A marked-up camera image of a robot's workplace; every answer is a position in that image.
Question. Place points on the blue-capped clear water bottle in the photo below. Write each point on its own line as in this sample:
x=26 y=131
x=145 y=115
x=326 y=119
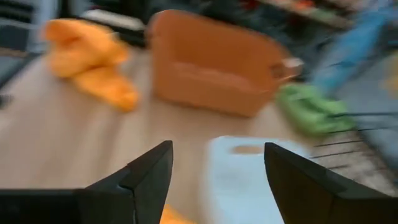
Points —
x=351 y=53

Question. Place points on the white plastic tray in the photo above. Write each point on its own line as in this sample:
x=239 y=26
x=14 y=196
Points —
x=236 y=186

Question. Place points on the small orange microfiber towel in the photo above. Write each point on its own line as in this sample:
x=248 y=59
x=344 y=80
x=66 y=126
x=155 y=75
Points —
x=87 y=56

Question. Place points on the orange plastic basket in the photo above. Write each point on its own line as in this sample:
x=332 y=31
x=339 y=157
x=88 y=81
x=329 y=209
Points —
x=211 y=65

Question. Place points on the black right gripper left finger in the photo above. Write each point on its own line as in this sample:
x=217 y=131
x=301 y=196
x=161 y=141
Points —
x=146 y=186

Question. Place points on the green microfiber towel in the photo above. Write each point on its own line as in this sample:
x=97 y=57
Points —
x=308 y=109

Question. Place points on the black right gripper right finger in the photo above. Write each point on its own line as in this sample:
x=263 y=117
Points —
x=311 y=193

